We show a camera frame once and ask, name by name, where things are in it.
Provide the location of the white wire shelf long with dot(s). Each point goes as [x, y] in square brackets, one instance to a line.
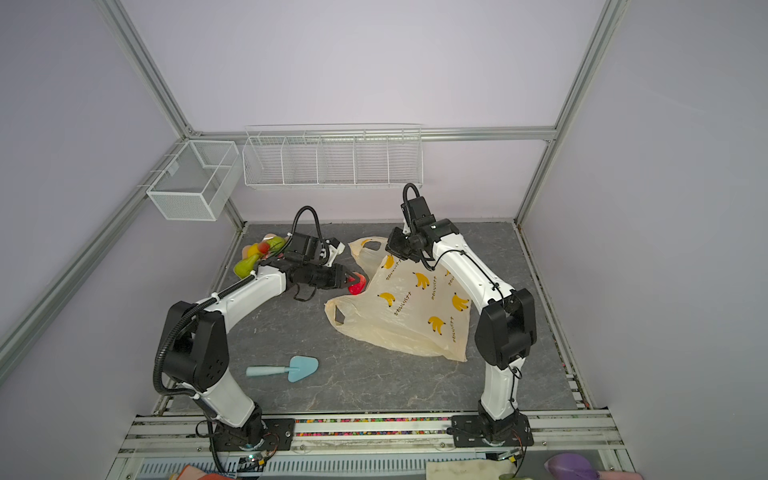
[333, 155]

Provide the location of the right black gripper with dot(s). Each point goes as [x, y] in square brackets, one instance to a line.
[394, 246]

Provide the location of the beige cloth at edge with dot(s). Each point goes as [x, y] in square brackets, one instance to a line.
[470, 470]

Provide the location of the green pear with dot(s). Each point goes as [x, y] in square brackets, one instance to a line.
[245, 266]

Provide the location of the pink wavy fruit plate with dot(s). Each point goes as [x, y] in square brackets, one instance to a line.
[245, 248]

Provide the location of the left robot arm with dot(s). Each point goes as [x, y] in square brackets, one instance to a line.
[192, 357]

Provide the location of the light blue plastic spatula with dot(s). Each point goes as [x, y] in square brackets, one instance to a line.
[299, 368]

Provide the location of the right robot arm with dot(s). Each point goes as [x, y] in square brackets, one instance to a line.
[506, 328]

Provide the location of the green apple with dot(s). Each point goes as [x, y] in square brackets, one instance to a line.
[275, 243]

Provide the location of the white wire basket small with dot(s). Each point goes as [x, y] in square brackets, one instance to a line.
[198, 181]

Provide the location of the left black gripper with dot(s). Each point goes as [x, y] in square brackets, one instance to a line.
[338, 276]

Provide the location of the banana print plastic bag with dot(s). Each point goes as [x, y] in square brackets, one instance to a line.
[404, 306]

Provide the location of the purple object at edge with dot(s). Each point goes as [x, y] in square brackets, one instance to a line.
[571, 466]

